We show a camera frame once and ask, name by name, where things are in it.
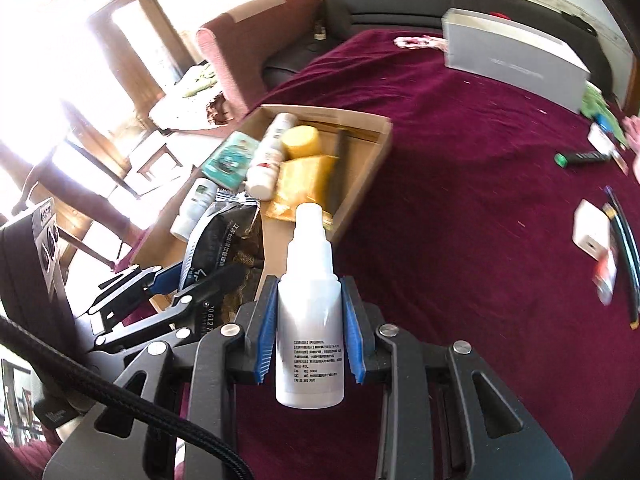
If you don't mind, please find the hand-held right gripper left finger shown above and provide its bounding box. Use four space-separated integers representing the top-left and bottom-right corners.
42 276 280 480

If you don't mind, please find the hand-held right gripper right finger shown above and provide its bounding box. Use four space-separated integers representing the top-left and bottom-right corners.
341 276 574 480

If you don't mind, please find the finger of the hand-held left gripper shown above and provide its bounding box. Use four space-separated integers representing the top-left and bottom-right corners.
94 264 247 357
92 264 181 334

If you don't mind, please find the white spray bottle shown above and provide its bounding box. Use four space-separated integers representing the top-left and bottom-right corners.
275 202 347 409

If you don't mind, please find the black foil packet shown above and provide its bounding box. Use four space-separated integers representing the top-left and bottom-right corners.
184 199 266 342

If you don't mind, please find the small white bottle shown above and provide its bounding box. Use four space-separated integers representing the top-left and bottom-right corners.
170 178 219 242

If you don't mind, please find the green wet wipes packet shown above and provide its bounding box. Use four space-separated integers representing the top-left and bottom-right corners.
202 131 259 189

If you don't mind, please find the yellow packet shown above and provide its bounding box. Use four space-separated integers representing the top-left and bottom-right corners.
264 154 335 227

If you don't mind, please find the cardboard box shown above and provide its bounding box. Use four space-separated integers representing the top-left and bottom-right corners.
127 104 394 311

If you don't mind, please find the wooden chair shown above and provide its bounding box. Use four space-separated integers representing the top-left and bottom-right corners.
120 130 187 197

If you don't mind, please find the tall white bottle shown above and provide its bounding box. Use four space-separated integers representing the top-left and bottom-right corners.
245 112 299 201

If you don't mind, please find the maroon tablecloth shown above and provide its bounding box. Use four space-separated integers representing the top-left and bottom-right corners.
0 27 640 480

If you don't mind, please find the floral blanket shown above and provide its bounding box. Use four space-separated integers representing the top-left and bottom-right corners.
150 62 237 134

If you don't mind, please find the yellow round lid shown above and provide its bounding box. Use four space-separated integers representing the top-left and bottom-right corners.
281 125 321 162

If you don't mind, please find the maroon armchair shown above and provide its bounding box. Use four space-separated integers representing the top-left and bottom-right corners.
195 0 324 122

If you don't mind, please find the wooden glass door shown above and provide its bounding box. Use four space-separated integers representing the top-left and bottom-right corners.
65 0 201 107

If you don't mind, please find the white red small tube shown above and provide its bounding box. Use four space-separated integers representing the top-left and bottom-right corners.
592 249 619 307

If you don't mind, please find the white power adapter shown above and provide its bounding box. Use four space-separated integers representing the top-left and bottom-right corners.
572 198 612 262

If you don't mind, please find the black pencil yellow end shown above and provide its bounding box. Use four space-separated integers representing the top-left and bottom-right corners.
602 202 640 331

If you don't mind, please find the green tipped black marker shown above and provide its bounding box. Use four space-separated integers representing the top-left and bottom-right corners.
553 149 612 169

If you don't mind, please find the blue pen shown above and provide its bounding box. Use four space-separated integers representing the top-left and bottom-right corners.
604 186 640 273

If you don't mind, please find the grey rectangular box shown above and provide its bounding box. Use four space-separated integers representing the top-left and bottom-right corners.
441 7 592 114

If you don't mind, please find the black sofa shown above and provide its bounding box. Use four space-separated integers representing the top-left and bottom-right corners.
262 0 617 107

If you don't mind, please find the pink cloth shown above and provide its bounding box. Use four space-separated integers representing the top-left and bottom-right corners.
623 115 640 152

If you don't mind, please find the black braided cable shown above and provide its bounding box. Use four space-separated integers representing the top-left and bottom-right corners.
0 316 252 480

